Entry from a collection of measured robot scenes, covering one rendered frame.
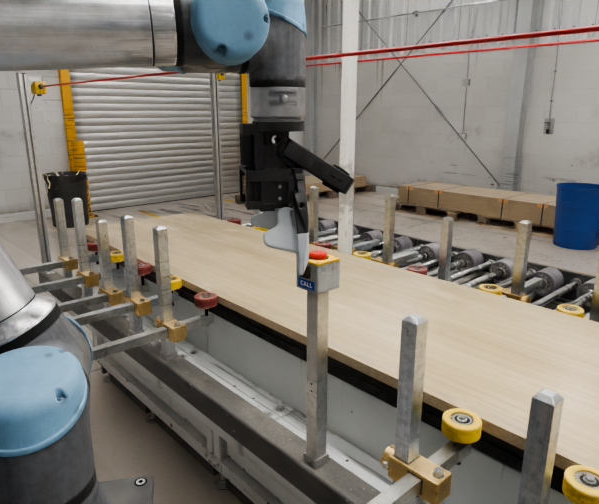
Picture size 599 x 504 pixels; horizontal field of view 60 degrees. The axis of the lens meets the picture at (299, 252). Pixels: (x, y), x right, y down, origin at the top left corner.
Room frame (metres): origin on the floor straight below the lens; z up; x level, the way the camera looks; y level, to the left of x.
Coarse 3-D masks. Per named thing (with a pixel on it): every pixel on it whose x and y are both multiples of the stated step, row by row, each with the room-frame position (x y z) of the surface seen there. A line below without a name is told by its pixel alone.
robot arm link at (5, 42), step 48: (0, 0) 0.47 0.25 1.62; (48, 0) 0.48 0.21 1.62; (96, 0) 0.50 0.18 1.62; (144, 0) 0.51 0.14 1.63; (192, 0) 0.52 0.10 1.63; (240, 0) 0.52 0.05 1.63; (0, 48) 0.47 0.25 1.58; (48, 48) 0.48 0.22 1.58; (96, 48) 0.50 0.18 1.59; (144, 48) 0.51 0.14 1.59; (192, 48) 0.53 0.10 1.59; (240, 48) 0.52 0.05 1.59
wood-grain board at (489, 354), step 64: (192, 256) 2.21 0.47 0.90; (256, 256) 2.21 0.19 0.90; (256, 320) 1.55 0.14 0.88; (384, 320) 1.49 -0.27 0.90; (448, 320) 1.49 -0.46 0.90; (512, 320) 1.49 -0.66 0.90; (576, 320) 1.49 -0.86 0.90; (448, 384) 1.10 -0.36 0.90; (512, 384) 1.10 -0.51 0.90; (576, 384) 1.10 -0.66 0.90; (576, 448) 0.86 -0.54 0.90
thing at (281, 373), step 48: (96, 336) 2.73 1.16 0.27; (192, 336) 1.91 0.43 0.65; (240, 336) 1.66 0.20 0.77; (144, 384) 2.36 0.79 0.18; (288, 384) 1.47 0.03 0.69; (336, 384) 1.31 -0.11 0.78; (384, 384) 1.19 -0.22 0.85; (192, 432) 1.97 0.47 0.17; (336, 432) 1.31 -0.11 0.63; (384, 432) 1.18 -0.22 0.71; (432, 432) 1.08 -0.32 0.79; (240, 480) 1.68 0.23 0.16; (480, 480) 0.98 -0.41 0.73
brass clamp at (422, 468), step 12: (384, 456) 0.91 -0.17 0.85; (420, 456) 0.89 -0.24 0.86; (384, 468) 0.89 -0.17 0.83; (396, 468) 0.88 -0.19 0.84; (408, 468) 0.86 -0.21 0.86; (420, 468) 0.85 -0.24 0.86; (432, 468) 0.85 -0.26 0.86; (396, 480) 0.88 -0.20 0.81; (432, 480) 0.82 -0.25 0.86; (444, 480) 0.82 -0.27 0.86; (420, 492) 0.83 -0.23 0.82; (432, 492) 0.82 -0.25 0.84; (444, 492) 0.83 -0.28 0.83
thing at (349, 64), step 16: (352, 0) 2.31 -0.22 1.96; (352, 16) 2.31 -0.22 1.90; (352, 32) 2.32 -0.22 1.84; (352, 48) 2.32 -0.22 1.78; (352, 64) 2.32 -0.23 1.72; (352, 80) 2.32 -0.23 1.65; (352, 96) 2.32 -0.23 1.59; (352, 112) 2.33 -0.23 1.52; (352, 128) 2.33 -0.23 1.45; (352, 144) 2.33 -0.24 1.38; (352, 160) 2.33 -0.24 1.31; (352, 176) 2.33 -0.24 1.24; (352, 192) 2.33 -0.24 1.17; (352, 208) 2.34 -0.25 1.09; (352, 224) 2.34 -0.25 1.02
